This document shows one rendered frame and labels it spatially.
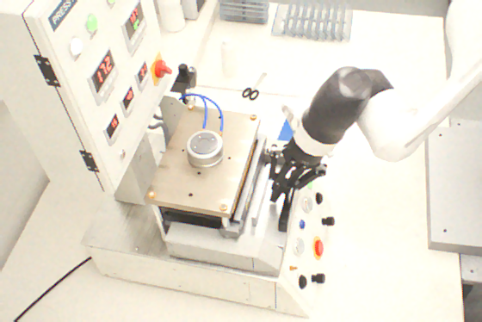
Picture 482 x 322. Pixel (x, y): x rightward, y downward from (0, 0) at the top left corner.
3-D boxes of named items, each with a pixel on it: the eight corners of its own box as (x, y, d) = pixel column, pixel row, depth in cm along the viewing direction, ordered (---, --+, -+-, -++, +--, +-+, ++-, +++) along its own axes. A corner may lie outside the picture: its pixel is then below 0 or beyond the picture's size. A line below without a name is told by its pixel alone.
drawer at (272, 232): (158, 231, 122) (152, 213, 116) (188, 157, 136) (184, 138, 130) (283, 255, 118) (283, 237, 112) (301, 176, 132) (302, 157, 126)
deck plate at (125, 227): (80, 244, 121) (79, 243, 120) (139, 132, 143) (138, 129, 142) (278, 283, 115) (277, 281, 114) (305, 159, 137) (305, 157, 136)
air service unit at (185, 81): (171, 133, 136) (161, 91, 124) (188, 93, 145) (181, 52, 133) (190, 136, 135) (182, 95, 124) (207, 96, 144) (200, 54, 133)
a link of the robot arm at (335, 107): (388, 126, 104) (361, 88, 108) (424, 84, 94) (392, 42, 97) (316, 150, 94) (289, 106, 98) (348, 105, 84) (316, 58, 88)
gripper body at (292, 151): (288, 146, 100) (273, 171, 107) (329, 162, 101) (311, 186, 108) (295, 118, 104) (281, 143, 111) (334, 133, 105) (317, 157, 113)
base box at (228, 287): (102, 277, 134) (83, 244, 121) (156, 162, 158) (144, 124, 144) (310, 319, 127) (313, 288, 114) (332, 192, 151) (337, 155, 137)
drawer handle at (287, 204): (278, 231, 118) (278, 221, 114) (291, 177, 127) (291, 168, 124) (287, 232, 117) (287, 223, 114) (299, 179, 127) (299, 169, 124)
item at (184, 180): (124, 216, 114) (108, 182, 104) (172, 114, 134) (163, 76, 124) (232, 236, 111) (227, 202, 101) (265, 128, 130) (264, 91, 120)
